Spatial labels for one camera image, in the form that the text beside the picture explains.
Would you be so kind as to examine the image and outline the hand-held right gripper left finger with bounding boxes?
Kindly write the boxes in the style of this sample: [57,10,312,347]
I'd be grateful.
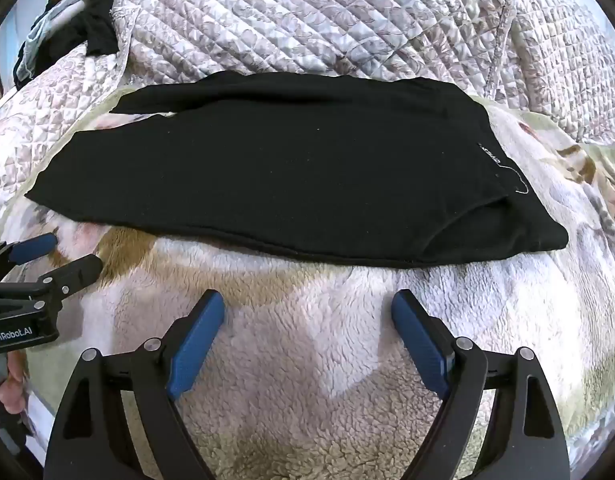
[44,289,226,480]

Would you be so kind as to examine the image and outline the quilted floral bedspread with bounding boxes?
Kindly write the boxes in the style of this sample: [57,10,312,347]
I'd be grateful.
[0,0,615,241]

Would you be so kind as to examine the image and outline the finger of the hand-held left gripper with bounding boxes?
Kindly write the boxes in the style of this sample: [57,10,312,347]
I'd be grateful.
[35,254,104,311]
[0,232,58,283]

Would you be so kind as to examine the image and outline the pale blue cloth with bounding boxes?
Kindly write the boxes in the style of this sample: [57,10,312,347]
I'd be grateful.
[24,0,91,77]

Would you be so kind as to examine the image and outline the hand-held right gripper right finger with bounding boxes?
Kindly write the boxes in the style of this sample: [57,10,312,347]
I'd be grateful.
[390,289,572,480]

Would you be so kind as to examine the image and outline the black pants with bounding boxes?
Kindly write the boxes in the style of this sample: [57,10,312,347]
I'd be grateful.
[25,71,569,268]

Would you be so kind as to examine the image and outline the floral fleece blanket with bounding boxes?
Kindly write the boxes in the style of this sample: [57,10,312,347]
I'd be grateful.
[0,85,615,480]

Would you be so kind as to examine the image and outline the black garment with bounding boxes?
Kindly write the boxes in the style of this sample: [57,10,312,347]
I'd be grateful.
[15,0,122,88]

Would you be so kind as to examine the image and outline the person's left hand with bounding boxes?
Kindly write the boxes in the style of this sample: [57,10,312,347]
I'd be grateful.
[0,350,32,415]

